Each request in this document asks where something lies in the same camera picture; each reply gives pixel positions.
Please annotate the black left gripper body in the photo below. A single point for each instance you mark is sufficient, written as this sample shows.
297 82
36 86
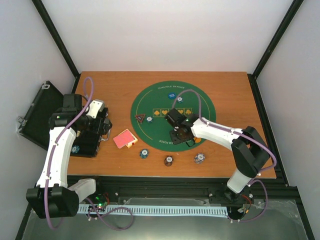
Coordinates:
95 128

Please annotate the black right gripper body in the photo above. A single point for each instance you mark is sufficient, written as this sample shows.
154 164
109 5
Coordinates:
179 139

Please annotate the black right frame post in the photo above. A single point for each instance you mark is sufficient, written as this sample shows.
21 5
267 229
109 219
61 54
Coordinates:
280 31

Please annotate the blue 10 chip stack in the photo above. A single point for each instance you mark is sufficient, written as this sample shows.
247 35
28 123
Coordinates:
199 158

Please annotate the black frame post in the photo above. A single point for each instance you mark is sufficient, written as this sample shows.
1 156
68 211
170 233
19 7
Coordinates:
44 15
280 31

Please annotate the red playing card deck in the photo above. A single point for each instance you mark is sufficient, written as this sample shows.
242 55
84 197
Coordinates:
123 139

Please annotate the black left frame post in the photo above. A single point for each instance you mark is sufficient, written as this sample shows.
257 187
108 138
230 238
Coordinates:
44 15

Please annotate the orange big blind button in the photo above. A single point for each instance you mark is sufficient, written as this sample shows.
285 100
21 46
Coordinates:
197 140

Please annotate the black poker chip case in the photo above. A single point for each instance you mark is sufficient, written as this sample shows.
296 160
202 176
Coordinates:
49 109

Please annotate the yellow card box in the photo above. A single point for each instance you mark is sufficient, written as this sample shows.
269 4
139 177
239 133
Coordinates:
133 142

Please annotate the black triangular all-in marker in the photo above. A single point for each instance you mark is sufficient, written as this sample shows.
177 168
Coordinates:
140 117

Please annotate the brown 100 chip stack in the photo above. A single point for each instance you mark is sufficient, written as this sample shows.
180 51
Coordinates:
168 161

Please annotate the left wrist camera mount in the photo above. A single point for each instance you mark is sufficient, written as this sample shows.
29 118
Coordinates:
95 107

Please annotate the teal 50 chip stack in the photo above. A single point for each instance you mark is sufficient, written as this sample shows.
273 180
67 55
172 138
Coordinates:
144 153

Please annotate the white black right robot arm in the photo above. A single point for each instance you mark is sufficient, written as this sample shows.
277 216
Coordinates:
249 150

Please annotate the round green poker mat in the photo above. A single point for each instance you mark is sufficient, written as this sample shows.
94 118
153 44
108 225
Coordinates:
162 115

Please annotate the light blue cable duct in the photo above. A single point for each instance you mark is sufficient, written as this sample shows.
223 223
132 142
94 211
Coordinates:
158 211

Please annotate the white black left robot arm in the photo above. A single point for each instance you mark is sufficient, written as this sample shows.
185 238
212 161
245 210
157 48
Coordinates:
52 197

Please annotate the blue small blind button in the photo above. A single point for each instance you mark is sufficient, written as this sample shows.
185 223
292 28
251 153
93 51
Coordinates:
172 95

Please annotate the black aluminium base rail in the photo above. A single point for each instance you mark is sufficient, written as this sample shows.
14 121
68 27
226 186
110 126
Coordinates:
214 190

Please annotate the chips inside case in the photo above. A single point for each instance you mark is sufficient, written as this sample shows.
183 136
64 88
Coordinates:
75 149

